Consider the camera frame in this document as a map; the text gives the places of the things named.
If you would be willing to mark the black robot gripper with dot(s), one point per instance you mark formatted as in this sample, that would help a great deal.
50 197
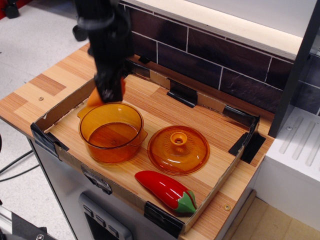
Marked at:
110 35

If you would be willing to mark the orange toy carrot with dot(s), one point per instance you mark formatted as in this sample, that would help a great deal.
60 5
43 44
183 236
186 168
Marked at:
95 100

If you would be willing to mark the cardboard fence with black tape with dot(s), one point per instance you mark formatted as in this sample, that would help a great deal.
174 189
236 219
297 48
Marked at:
221 187

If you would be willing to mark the amber transparent plastic pot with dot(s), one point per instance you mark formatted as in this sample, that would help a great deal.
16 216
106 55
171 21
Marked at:
113 132

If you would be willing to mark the amber transparent pot lid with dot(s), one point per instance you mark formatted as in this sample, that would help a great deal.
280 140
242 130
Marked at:
178 150

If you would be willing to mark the black caster wheel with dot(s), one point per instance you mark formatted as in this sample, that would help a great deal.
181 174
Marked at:
10 9

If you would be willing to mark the red toy chili pepper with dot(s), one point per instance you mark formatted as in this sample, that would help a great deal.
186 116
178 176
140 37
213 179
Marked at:
171 192

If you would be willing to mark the grey oven control panel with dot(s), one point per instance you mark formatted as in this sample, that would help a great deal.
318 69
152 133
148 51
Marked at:
102 225

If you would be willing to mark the white toy sink unit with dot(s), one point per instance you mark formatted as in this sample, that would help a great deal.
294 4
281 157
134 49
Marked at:
289 177

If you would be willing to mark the black metal frame corner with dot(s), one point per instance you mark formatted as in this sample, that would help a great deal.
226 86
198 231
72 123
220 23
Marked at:
14 227

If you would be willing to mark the dark grey vertical post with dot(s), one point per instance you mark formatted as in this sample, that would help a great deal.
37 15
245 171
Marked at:
309 47

